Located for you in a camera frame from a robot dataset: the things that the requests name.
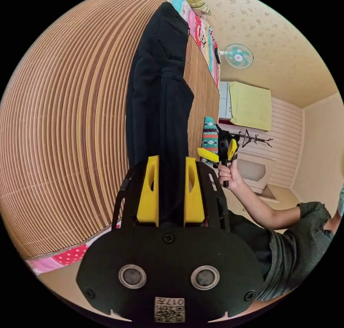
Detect person's body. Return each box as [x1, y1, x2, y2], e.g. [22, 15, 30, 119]
[228, 184, 344, 302]

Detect green patterned pillow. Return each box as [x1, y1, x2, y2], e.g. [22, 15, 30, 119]
[184, 0, 212, 16]

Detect person's right forearm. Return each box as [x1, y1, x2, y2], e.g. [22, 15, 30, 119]
[231, 181, 302, 230]

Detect bed with woven mat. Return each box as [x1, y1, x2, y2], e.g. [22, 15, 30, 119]
[0, 0, 221, 276]

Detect teal wall fan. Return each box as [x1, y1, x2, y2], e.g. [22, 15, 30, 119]
[218, 43, 254, 70]

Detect yellow-green curtain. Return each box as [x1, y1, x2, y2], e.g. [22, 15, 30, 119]
[228, 81, 272, 132]

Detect black pants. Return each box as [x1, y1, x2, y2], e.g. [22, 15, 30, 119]
[125, 2, 195, 226]

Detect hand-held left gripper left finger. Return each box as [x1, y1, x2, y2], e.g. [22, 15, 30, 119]
[136, 155, 160, 227]

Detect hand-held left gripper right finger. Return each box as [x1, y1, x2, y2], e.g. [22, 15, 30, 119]
[183, 157, 206, 224]

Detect black coat rack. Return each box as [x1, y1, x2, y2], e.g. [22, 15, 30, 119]
[238, 129, 274, 149]

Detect white cupboard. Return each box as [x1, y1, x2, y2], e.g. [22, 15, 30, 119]
[218, 81, 233, 120]

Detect person's right hand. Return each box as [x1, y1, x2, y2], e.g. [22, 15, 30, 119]
[218, 160, 244, 190]

